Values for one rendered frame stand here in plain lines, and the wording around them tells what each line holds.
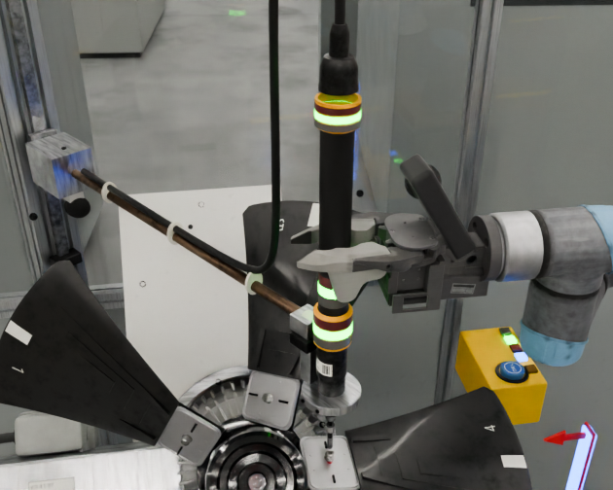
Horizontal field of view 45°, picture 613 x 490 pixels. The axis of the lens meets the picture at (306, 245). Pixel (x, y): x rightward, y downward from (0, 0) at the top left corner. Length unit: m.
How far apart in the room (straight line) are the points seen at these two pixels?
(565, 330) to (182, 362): 0.58
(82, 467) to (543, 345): 0.62
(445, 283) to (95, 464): 0.54
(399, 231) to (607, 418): 1.54
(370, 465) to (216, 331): 0.35
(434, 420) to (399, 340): 0.78
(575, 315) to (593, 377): 1.24
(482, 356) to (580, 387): 0.81
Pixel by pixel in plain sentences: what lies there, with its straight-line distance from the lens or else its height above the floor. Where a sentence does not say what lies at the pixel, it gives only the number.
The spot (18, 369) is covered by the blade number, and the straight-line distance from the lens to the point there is 0.99.
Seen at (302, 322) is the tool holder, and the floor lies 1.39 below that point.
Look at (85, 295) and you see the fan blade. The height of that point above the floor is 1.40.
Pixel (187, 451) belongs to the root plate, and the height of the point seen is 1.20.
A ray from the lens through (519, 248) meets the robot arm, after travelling 0.79.
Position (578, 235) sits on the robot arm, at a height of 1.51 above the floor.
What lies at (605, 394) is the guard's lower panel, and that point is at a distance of 2.17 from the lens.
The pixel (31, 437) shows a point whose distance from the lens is 1.12.
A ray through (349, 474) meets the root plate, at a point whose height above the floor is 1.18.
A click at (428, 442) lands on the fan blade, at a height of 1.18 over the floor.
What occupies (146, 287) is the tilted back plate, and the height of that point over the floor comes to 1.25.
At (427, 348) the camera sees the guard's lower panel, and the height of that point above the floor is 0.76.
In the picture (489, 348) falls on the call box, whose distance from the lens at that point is 1.35.
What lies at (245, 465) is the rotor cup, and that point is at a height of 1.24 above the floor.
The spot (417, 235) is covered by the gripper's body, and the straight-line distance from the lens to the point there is 0.76.
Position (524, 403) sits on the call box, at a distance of 1.32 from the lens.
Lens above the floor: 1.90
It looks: 31 degrees down
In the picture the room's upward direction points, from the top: straight up
